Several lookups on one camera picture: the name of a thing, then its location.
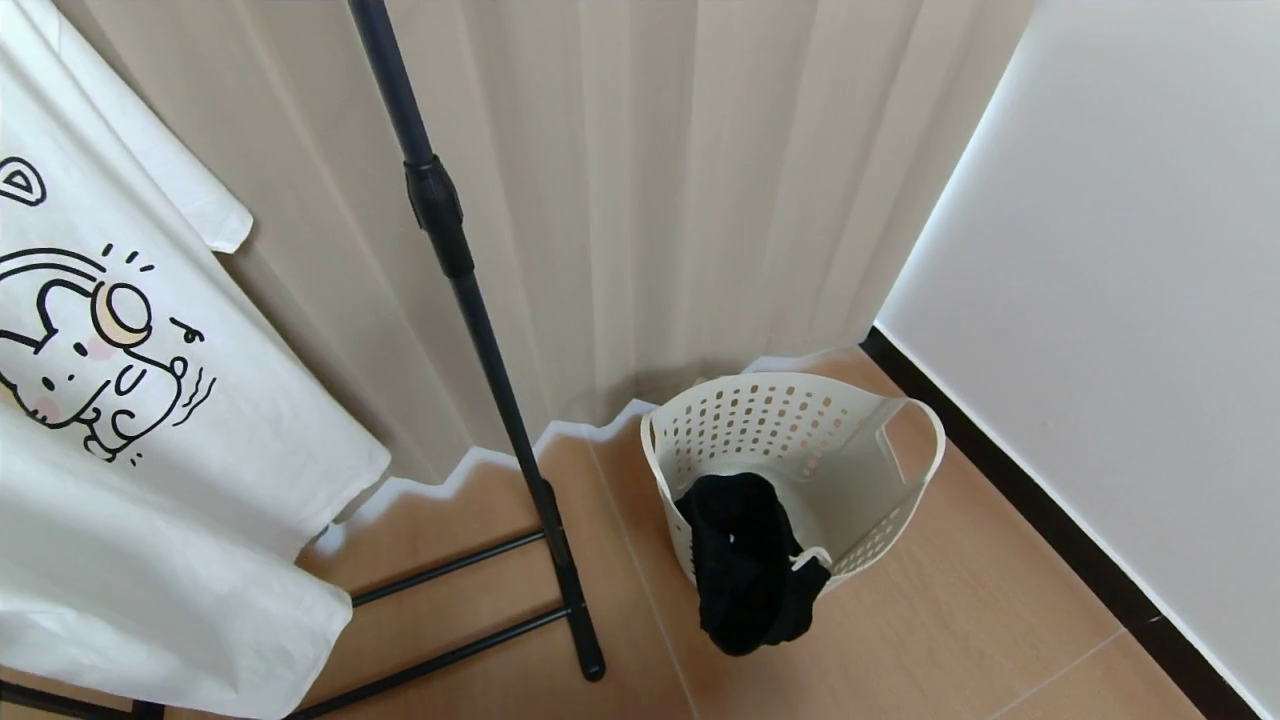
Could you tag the black garment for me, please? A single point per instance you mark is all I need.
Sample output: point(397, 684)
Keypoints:
point(745, 570)

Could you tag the white laundry basket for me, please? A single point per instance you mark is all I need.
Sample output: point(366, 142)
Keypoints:
point(860, 470)

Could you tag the black clothes rack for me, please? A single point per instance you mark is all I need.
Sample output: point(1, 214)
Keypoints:
point(435, 210)

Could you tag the white printed T-shirt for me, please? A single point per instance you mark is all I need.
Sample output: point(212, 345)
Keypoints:
point(150, 520)

